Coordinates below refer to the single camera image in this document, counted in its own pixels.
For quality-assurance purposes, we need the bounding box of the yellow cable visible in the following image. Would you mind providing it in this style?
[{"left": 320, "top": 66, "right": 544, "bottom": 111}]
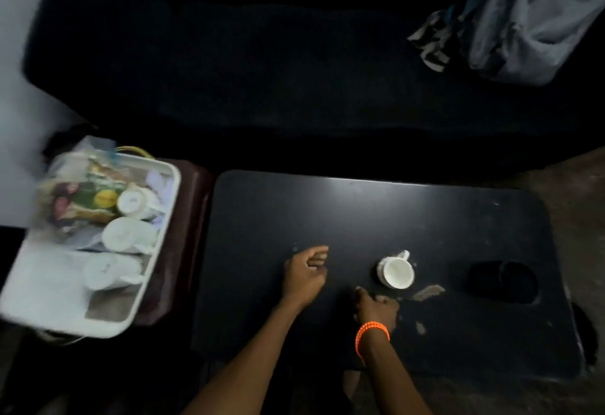
[{"left": 116, "top": 145, "right": 156, "bottom": 160}]

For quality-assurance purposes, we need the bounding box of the maroon plastic stool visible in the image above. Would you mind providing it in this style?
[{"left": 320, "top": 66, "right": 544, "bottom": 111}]
[{"left": 134, "top": 159, "right": 216, "bottom": 327}]

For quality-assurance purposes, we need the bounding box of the white plastic tray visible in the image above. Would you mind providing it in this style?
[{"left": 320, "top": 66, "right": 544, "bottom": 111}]
[{"left": 0, "top": 151, "right": 182, "bottom": 339}]

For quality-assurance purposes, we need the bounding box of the person's left hand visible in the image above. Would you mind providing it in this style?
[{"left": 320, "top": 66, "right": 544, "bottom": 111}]
[{"left": 282, "top": 245, "right": 330, "bottom": 309}]

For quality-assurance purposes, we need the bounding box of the clear plastic bag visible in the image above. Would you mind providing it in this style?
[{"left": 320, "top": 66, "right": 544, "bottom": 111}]
[{"left": 35, "top": 136, "right": 124, "bottom": 241}]

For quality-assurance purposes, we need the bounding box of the person's right forearm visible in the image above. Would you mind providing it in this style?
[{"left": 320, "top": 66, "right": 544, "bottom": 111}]
[{"left": 359, "top": 329, "right": 433, "bottom": 415}]

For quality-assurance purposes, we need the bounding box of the black sofa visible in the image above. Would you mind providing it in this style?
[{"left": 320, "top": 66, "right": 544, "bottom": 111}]
[{"left": 21, "top": 0, "right": 605, "bottom": 184}]

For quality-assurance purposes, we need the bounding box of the person's right hand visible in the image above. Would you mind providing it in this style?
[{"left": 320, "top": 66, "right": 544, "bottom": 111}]
[{"left": 354, "top": 286, "right": 400, "bottom": 332}]

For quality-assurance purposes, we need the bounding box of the person's left forearm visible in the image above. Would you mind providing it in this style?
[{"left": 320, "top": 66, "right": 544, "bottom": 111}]
[{"left": 182, "top": 296, "right": 309, "bottom": 415}]

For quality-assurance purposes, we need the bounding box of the orange beaded bracelet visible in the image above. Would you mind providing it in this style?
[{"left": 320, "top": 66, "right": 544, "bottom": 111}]
[{"left": 354, "top": 321, "right": 391, "bottom": 359}]

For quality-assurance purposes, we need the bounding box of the grey backpack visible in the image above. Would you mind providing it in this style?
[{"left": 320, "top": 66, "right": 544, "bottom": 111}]
[{"left": 456, "top": 0, "right": 605, "bottom": 87}]

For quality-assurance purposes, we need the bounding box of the white ceramic cup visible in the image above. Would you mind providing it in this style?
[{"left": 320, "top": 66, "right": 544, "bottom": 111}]
[
  {"left": 116, "top": 185, "right": 162, "bottom": 220},
  {"left": 101, "top": 217, "right": 159, "bottom": 255},
  {"left": 83, "top": 252, "right": 145, "bottom": 291},
  {"left": 376, "top": 249, "right": 416, "bottom": 290}
]

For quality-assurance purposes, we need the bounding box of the green snack packet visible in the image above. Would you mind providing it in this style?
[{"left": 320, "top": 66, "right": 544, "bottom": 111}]
[{"left": 51, "top": 171, "right": 128, "bottom": 227}]

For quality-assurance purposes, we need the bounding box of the black and white patterned cloth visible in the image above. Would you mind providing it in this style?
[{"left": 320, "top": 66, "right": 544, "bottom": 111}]
[{"left": 407, "top": 8, "right": 463, "bottom": 73}]

